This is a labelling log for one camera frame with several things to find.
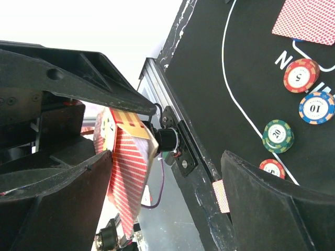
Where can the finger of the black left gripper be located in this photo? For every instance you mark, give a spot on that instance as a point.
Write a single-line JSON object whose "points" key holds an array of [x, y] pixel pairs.
{"points": [[59, 166], [83, 75]]}

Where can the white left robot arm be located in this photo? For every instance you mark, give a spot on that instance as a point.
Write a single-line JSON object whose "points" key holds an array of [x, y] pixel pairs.
{"points": [[75, 156]]}

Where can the black poker felt mat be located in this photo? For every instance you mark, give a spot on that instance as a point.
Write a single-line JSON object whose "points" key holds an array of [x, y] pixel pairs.
{"points": [[225, 69]]}

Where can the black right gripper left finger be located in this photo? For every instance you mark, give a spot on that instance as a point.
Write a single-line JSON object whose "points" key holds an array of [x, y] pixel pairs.
{"points": [[60, 212]]}

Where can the blue chips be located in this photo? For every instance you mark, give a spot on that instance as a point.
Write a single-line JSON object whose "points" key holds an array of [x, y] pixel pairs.
{"points": [[317, 108]]}

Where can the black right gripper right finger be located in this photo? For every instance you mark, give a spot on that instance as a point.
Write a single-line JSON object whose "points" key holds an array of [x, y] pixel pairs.
{"points": [[270, 213]]}

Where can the blue small blind button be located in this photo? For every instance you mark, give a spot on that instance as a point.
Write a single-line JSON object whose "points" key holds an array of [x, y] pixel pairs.
{"points": [[298, 40]]}

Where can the red playing card box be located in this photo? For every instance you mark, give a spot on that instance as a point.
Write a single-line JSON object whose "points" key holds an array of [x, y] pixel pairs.
{"points": [[121, 131]]}

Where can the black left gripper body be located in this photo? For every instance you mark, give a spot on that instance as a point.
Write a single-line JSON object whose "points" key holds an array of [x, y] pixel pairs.
{"points": [[32, 120]]}

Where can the red poker chip stack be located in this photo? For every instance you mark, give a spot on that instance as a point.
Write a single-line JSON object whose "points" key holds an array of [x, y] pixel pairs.
{"points": [[272, 166]]}

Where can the red cards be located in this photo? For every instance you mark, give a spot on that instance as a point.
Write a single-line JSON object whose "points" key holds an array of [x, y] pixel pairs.
{"points": [[311, 21]]}

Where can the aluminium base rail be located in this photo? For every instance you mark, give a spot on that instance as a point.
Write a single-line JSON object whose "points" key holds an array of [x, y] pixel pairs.
{"points": [[193, 170]]}

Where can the red chips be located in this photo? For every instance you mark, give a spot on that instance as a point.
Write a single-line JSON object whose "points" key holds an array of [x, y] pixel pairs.
{"points": [[300, 75]]}

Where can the red card being dealt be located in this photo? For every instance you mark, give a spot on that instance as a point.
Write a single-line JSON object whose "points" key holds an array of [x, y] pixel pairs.
{"points": [[129, 177]]}

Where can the green chips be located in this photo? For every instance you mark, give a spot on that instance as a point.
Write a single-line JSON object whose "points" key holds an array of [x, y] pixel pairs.
{"points": [[278, 136]]}

